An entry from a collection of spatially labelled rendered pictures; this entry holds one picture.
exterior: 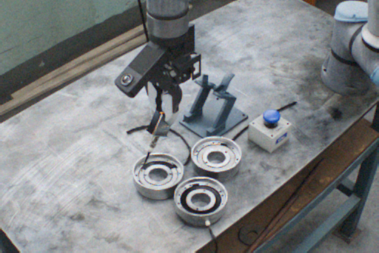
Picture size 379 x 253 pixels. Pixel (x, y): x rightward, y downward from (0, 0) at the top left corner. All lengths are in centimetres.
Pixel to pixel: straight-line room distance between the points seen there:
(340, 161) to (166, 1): 86
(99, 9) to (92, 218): 197
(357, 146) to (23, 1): 170
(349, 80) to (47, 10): 174
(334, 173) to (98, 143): 68
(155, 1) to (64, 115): 51
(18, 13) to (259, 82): 152
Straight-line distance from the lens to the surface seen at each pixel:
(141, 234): 115
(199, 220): 114
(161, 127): 118
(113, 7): 310
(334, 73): 149
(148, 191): 118
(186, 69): 113
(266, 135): 129
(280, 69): 155
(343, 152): 171
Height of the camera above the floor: 171
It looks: 40 degrees down
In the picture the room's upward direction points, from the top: straight up
